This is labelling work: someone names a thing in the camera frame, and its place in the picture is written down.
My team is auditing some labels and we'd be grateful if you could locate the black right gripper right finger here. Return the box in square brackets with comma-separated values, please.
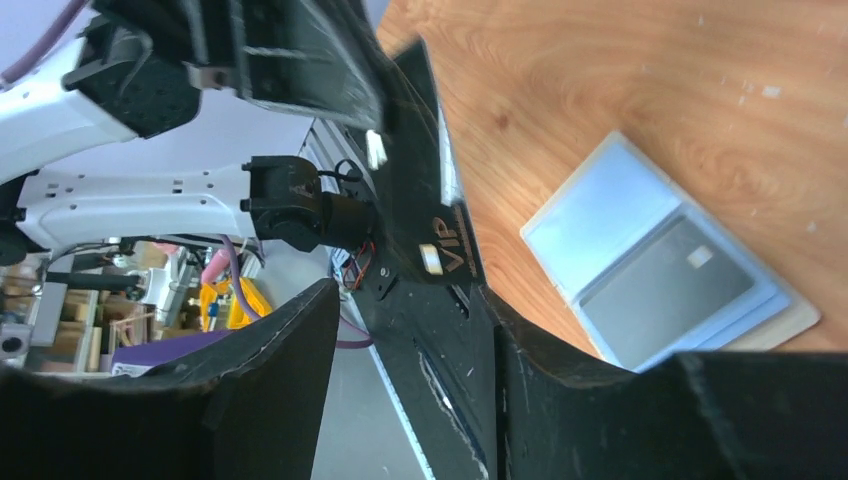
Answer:
[480, 289, 847, 479]

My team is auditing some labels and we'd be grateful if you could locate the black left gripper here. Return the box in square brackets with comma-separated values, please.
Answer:
[62, 0, 388, 139]

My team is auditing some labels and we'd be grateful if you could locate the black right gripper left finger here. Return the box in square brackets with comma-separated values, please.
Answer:
[1, 279, 340, 479]

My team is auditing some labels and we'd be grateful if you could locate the black credit card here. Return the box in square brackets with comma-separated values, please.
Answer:
[581, 216, 755, 370]
[375, 39, 485, 286]

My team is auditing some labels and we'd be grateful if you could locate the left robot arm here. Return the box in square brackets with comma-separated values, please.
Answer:
[1, 1, 389, 266]

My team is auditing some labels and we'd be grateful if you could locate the yellow plastic bracket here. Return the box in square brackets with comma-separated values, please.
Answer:
[194, 278, 271, 332]

